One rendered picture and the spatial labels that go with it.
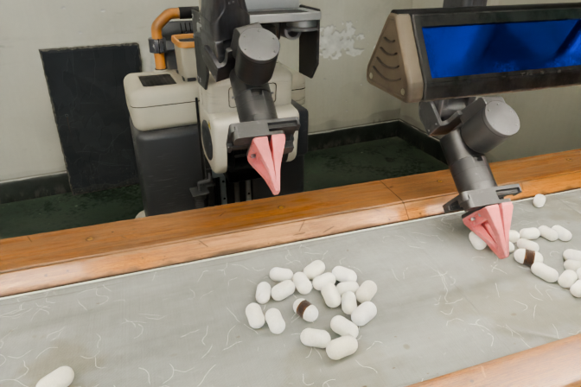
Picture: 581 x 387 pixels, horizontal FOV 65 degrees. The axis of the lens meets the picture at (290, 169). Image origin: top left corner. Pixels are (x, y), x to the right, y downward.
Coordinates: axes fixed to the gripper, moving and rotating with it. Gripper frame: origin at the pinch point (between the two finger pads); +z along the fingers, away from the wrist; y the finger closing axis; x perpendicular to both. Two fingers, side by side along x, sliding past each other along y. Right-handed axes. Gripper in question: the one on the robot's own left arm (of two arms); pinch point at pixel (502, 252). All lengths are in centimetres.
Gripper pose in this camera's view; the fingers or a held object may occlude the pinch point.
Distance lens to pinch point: 74.7
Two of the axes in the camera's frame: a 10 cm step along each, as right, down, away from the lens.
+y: 9.6, -1.2, 2.6
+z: 2.1, 9.1, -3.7
